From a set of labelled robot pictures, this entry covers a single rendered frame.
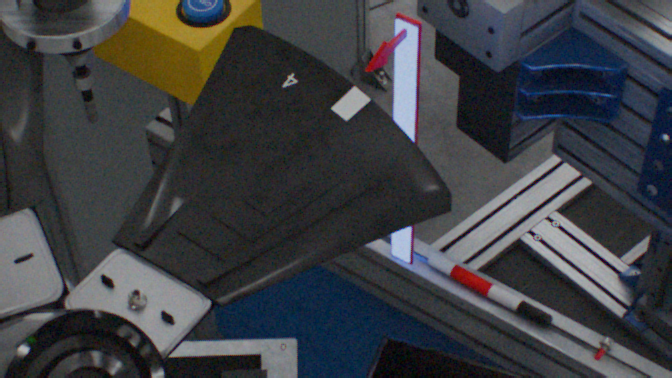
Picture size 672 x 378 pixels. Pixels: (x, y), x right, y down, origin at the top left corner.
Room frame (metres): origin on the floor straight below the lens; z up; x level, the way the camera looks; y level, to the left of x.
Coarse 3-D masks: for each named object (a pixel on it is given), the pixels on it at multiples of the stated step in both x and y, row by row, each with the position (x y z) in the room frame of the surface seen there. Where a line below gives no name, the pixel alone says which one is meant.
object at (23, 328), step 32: (0, 320) 0.50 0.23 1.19; (32, 320) 0.46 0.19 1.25; (64, 320) 0.45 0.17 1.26; (96, 320) 0.46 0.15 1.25; (128, 320) 0.47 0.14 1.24; (0, 352) 0.44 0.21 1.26; (32, 352) 0.43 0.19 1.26; (64, 352) 0.44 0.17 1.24; (96, 352) 0.44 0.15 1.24; (128, 352) 0.46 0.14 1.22
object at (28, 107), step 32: (0, 32) 0.60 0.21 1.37; (0, 64) 0.58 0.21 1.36; (32, 64) 0.59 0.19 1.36; (0, 96) 0.57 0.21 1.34; (32, 96) 0.57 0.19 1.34; (0, 128) 0.56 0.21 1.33; (32, 128) 0.56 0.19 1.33; (0, 160) 0.54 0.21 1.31; (32, 160) 0.54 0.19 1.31; (0, 192) 0.53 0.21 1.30; (32, 192) 0.53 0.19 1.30
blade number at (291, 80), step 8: (288, 72) 0.73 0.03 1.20; (296, 72) 0.73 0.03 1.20; (280, 80) 0.72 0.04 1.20; (288, 80) 0.72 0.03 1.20; (296, 80) 0.72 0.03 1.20; (304, 80) 0.72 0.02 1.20; (280, 88) 0.71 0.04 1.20; (288, 88) 0.71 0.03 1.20; (296, 88) 0.72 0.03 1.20; (288, 96) 0.71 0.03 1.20
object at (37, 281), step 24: (24, 216) 0.52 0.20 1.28; (0, 240) 0.51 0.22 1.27; (24, 240) 0.51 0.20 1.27; (0, 264) 0.50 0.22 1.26; (24, 264) 0.50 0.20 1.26; (48, 264) 0.50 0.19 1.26; (0, 288) 0.50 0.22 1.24; (24, 288) 0.49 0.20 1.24; (48, 288) 0.49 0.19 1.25; (0, 312) 0.48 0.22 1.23
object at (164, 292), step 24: (120, 264) 0.56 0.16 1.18; (144, 264) 0.56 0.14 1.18; (96, 288) 0.54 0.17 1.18; (120, 288) 0.54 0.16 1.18; (144, 288) 0.53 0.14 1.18; (168, 288) 0.53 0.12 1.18; (192, 288) 0.53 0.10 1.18; (120, 312) 0.51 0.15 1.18; (144, 312) 0.51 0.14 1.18; (168, 312) 0.51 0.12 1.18; (192, 312) 0.51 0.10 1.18; (168, 336) 0.49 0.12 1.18
